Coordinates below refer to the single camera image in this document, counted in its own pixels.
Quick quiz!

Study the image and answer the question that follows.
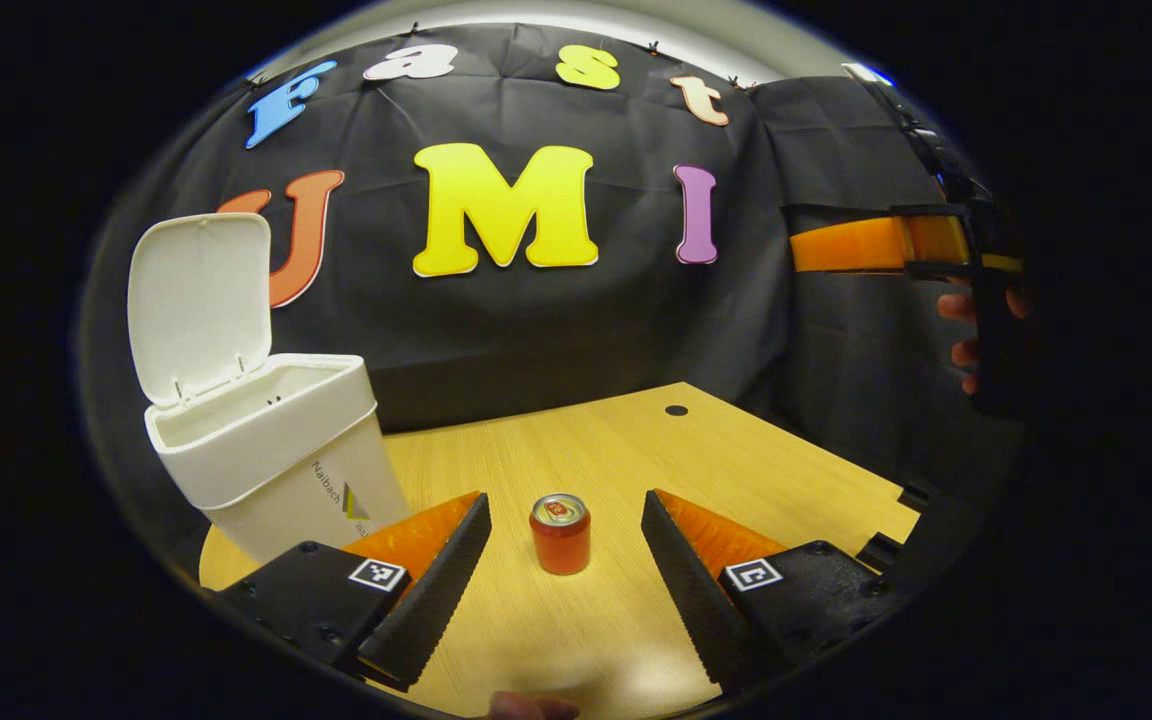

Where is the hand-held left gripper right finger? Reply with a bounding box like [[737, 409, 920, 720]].
[[641, 488, 912, 696]]

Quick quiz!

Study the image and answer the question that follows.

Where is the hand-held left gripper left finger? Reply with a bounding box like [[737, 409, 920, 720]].
[[211, 490, 493, 693]]

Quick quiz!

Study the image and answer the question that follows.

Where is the red pop can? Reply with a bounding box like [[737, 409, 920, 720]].
[[529, 493, 593, 576]]

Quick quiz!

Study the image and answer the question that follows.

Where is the white desktop garbage bin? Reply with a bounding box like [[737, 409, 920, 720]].
[[126, 212, 412, 564]]

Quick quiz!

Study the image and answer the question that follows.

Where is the wooden desktop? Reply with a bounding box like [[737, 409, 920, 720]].
[[198, 382, 922, 720]]

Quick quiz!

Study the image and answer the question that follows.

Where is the black backdrop cloth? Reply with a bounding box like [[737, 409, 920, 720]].
[[86, 22, 1027, 561]]

